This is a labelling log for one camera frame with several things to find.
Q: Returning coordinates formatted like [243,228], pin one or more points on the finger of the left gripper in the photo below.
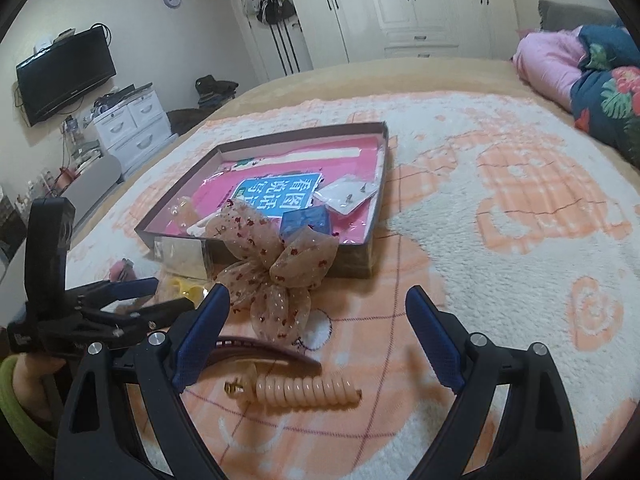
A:
[107,292]
[147,318]

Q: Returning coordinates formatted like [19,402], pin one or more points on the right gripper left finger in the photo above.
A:
[98,436]

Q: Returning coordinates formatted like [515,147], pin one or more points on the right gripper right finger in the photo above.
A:
[511,417]

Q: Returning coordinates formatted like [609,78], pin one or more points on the pink fluffy pompom clip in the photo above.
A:
[122,271]

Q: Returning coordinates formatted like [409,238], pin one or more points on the yellow rings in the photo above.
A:
[182,289]

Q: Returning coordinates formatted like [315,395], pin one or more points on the dark red hair clip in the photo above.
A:
[232,348]

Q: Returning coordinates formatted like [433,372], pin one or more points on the beige sheer bow hair clip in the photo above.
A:
[273,276]

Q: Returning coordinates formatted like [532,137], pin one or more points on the person's left hand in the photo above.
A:
[29,370]

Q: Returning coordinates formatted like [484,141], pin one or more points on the clear tape patch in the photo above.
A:
[182,256]

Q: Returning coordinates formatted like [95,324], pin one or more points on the grey chair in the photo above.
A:
[93,186]

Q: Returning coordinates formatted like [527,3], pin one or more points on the white drawer cabinet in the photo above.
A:
[134,129]

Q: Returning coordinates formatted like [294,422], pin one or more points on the pink children's book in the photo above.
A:
[274,184]

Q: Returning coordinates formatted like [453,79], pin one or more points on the blue small packet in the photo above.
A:
[316,217]

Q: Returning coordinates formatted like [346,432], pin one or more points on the white peach patterned blanket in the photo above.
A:
[508,217]

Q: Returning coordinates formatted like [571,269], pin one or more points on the brown shallow cardboard box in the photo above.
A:
[352,260]

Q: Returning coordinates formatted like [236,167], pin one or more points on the white earring bag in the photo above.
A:
[346,194]

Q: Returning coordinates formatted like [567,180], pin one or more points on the dark clothes pile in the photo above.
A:
[212,95]

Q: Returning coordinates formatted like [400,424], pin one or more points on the white door with bags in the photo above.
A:
[276,49]

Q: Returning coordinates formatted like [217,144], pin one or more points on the blue floral quilt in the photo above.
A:
[605,99]

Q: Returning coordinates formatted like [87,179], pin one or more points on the tan bed cover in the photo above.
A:
[392,75]

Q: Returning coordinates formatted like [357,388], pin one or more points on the pink jacket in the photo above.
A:
[548,62]

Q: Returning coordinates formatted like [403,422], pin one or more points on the white wardrobe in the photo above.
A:
[350,31]

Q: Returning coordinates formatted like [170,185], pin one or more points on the grey pillow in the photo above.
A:
[555,16]

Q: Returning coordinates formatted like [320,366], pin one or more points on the black wall television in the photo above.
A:
[67,70]

